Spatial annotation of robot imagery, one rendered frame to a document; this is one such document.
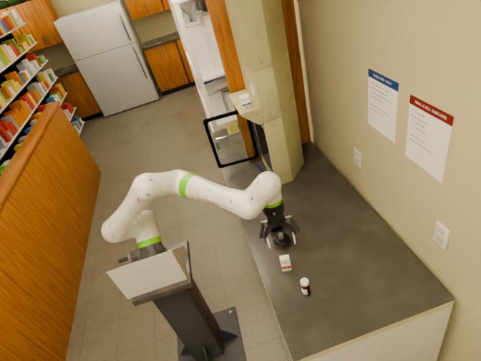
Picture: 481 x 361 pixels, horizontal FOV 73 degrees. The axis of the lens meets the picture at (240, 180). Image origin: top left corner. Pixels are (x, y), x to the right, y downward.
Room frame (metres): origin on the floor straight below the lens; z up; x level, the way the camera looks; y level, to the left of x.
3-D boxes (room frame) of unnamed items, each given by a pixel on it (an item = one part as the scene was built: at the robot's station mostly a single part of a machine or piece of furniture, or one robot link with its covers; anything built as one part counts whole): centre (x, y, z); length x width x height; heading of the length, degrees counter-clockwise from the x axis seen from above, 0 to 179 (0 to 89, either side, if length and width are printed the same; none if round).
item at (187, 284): (1.24, 0.56, 0.92); 0.32 x 0.32 x 0.04; 2
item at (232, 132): (1.95, -0.03, 1.19); 0.30 x 0.01 x 0.40; 87
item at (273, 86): (1.80, -0.33, 1.32); 0.32 x 0.25 x 0.77; 4
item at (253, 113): (1.79, -0.15, 1.46); 0.32 x 0.11 x 0.10; 4
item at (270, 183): (1.01, -0.09, 1.46); 0.13 x 0.11 x 0.14; 131
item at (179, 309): (1.24, 0.56, 0.45); 0.48 x 0.48 x 0.90; 2
